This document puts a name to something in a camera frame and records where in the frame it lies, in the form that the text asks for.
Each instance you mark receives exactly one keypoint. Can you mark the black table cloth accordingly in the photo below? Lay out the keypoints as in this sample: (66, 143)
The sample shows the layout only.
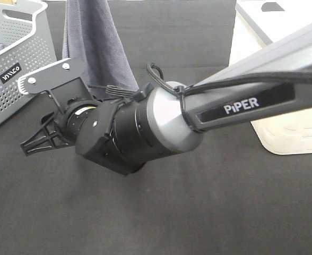
(229, 196)

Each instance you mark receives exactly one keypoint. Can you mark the white lidded storage box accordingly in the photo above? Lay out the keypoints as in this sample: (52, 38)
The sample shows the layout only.
(258, 24)

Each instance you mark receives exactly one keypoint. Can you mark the grey perforated plastic basket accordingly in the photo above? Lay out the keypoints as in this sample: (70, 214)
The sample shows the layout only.
(24, 30)

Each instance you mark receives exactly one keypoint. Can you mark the blue-grey microfibre towel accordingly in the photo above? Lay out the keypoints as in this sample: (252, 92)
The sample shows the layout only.
(91, 36)

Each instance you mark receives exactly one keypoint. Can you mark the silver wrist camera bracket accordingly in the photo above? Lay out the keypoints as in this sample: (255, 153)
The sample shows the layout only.
(61, 80)

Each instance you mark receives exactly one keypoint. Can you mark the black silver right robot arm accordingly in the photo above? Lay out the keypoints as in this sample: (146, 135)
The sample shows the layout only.
(167, 118)

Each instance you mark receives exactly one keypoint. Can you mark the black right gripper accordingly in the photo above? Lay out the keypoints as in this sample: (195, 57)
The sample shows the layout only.
(59, 128)

